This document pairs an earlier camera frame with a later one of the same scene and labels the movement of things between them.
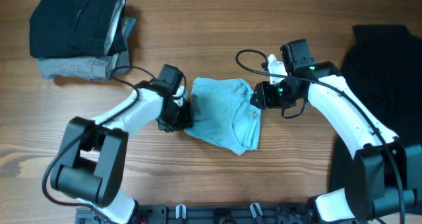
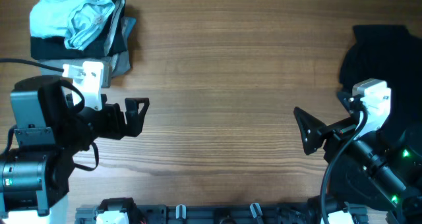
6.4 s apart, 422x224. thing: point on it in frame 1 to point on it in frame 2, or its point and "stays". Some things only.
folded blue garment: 127,27 stays
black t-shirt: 384,62 stays
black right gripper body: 277,94 to 336,136
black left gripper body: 180,118 to 108,124
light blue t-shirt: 224,113 to 78,18
